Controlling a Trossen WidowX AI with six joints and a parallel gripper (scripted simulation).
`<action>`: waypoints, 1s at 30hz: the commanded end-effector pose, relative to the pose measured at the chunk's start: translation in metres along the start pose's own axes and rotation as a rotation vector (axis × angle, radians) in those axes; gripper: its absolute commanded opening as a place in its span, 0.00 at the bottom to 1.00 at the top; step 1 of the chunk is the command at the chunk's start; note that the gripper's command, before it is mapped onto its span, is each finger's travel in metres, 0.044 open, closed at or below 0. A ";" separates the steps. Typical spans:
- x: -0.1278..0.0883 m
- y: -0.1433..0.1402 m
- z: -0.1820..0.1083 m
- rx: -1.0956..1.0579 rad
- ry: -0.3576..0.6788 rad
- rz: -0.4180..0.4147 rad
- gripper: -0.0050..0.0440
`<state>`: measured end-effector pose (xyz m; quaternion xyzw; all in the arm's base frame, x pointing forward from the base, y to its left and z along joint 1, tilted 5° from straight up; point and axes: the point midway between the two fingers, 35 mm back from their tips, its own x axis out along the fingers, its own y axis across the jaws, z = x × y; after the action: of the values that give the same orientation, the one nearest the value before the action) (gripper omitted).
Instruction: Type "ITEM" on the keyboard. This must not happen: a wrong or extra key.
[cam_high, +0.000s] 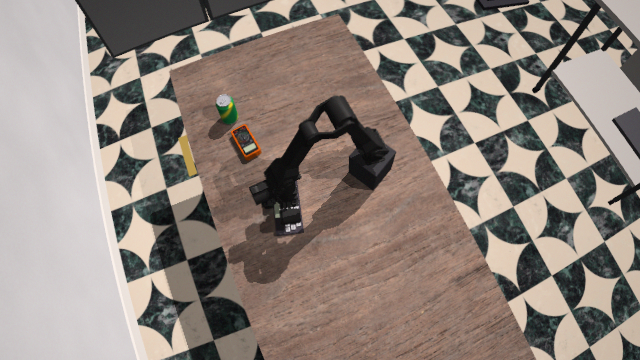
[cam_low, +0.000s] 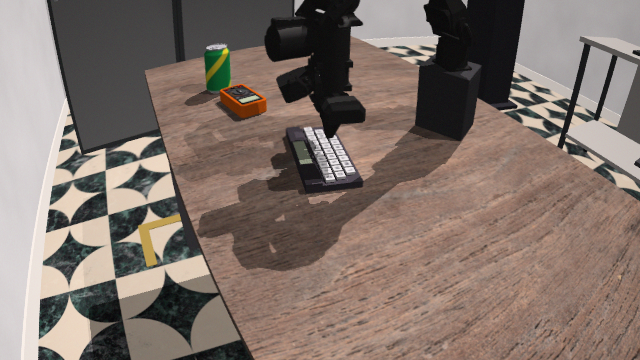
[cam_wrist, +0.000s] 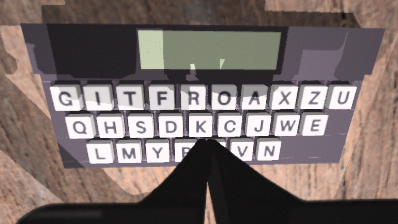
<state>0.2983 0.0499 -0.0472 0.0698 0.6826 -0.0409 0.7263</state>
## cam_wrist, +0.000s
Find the dark grey keyboard case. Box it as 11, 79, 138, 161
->
20, 23, 386, 168

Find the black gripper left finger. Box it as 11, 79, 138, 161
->
16, 139, 209, 224

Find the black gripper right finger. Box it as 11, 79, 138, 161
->
207, 139, 398, 224

